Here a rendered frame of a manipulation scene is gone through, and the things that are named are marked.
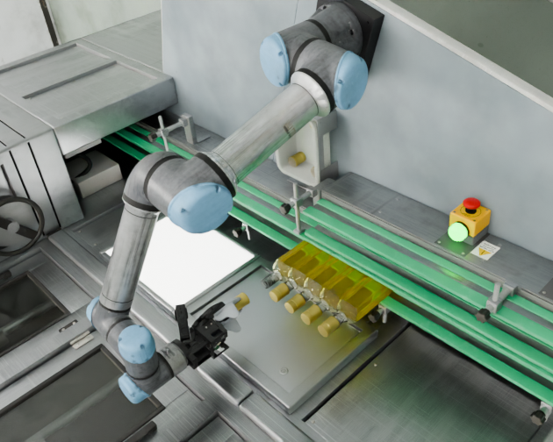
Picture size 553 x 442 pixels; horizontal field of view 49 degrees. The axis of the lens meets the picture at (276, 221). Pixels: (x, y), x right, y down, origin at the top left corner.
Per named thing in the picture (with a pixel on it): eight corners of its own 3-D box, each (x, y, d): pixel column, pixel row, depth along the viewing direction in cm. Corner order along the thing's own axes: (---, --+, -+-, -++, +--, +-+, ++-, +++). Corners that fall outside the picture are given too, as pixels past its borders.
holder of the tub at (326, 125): (299, 172, 196) (282, 182, 192) (293, 94, 179) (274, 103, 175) (339, 191, 185) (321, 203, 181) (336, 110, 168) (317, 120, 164)
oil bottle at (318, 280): (352, 257, 174) (300, 296, 163) (352, 241, 170) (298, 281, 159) (368, 265, 170) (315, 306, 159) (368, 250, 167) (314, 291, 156)
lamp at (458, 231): (452, 232, 148) (444, 238, 146) (453, 217, 145) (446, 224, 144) (468, 240, 145) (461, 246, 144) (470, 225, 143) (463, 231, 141)
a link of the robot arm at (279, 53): (293, 13, 144) (249, 32, 137) (333, 31, 136) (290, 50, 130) (294, 60, 152) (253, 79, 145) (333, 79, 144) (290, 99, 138)
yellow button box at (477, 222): (463, 220, 153) (447, 234, 150) (467, 196, 149) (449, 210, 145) (489, 231, 149) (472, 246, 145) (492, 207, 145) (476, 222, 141)
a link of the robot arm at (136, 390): (132, 392, 134) (139, 412, 140) (171, 362, 140) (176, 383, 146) (112, 371, 139) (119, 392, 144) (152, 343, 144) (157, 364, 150)
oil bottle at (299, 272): (337, 248, 177) (285, 286, 166) (336, 232, 174) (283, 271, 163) (352, 256, 174) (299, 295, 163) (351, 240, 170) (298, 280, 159)
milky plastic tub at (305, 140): (297, 158, 192) (276, 170, 188) (291, 93, 179) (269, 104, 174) (338, 177, 182) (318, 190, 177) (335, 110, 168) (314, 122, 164)
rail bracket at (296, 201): (312, 218, 178) (282, 238, 172) (309, 170, 168) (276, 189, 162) (319, 222, 177) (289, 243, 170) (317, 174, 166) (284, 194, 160)
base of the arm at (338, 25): (327, -12, 145) (298, 0, 141) (370, 26, 141) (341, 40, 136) (312, 37, 158) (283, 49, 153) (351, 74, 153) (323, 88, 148)
